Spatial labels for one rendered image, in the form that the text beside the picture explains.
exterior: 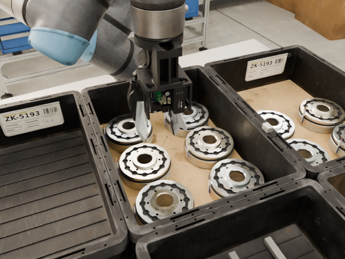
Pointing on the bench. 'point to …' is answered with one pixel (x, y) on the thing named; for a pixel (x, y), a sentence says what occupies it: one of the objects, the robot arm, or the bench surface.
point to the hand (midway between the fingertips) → (158, 130)
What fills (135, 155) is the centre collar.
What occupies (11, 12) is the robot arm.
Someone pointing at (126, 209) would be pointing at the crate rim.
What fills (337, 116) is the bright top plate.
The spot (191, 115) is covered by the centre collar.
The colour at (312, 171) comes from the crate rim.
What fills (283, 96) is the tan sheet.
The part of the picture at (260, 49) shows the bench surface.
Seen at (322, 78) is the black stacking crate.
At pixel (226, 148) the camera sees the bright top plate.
